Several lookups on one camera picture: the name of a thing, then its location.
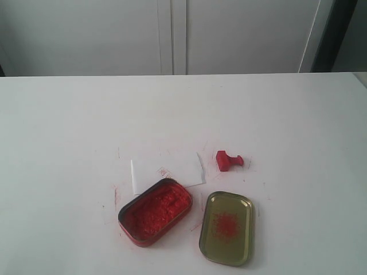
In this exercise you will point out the red plastic stamp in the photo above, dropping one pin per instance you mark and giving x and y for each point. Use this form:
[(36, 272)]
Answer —
[(225, 162)]

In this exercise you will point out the red ink tin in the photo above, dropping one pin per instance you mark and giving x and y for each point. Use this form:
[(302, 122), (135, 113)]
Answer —
[(149, 216)]

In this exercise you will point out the white paper sheet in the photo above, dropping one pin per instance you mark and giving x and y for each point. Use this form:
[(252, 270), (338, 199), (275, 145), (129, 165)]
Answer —
[(184, 167)]

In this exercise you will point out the gold tin lid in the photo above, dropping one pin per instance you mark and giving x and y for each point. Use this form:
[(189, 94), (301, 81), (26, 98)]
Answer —
[(227, 230)]

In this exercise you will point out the white cabinet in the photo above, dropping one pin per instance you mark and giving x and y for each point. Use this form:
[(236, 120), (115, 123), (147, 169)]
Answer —
[(94, 38)]

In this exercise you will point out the dark vertical post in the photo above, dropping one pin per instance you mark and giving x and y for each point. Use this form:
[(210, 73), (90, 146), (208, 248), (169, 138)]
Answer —
[(334, 32)]

